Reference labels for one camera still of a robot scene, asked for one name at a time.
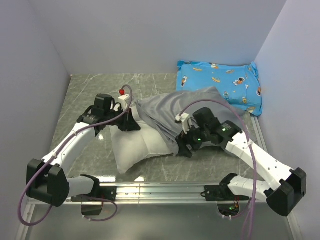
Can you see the white pillow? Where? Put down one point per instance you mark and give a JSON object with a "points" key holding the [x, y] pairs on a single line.
{"points": [[132, 147]]}

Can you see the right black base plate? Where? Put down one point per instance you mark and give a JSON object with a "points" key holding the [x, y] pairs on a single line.
{"points": [[218, 193]]}

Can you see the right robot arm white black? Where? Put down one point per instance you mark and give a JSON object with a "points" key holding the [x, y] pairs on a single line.
{"points": [[282, 187]]}

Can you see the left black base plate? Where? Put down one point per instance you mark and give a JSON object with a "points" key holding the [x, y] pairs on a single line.
{"points": [[102, 192]]}

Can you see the aluminium mounting rail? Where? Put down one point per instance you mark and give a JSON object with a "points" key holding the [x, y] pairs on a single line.
{"points": [[145, 193]]}

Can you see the blue cartoon print pillow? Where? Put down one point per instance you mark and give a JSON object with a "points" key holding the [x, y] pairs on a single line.
{"points": [[239, 85]]}

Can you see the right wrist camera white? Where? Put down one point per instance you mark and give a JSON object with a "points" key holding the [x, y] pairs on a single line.
{"points": [[185, 120]]}

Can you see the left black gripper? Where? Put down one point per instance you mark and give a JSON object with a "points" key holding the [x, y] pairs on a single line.
{"points": [[130, 125]]}

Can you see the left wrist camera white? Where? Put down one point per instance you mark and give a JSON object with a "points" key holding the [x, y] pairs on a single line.
{"points": [[123, 99]]}

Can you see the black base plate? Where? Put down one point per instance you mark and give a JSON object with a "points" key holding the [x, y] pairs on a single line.
{"points": [[102, 192], [218, 193]]}

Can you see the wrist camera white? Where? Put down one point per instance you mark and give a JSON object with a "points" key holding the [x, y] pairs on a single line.
{"points": [[185, 120], [123, 99]]}

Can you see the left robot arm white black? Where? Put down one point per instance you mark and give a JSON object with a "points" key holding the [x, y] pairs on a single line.
{"points": [[46, 178]]}

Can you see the grey pillowcase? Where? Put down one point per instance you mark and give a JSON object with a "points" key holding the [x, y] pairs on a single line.
{"points": [[160, 111]]}

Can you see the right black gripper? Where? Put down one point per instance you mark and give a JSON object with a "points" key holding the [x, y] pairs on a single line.
{"points": [[182, 139]]}

